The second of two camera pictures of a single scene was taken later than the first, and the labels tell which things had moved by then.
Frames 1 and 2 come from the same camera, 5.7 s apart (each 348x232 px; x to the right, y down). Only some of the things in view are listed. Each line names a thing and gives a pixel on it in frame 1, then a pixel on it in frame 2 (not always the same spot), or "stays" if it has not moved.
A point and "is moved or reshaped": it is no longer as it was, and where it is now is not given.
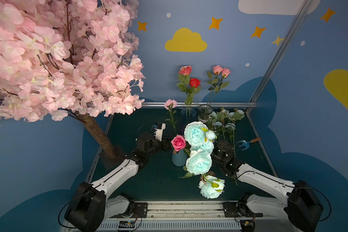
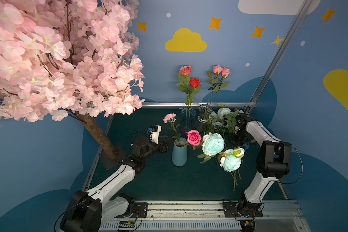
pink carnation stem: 169,105 is moved or reshaped
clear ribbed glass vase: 205,110 stays
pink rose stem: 216,80 stays
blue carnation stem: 215,124 stays
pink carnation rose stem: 178,142 -> 194,138
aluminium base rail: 189,216 stays
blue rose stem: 200,140 is moved or reshaped
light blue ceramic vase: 180,159 stays
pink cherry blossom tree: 61,58 stays
